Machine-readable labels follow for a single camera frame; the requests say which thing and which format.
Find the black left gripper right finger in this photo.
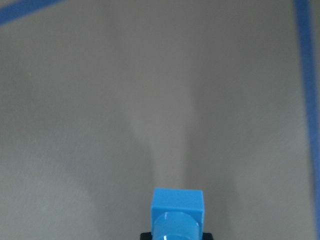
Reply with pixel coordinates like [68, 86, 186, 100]
[202, 232, 214, 240]

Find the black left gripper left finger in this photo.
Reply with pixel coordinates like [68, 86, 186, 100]
[139, 232, 153, 240]

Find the long blue studded block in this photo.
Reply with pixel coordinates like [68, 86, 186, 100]
[150, 188, 205, 240]

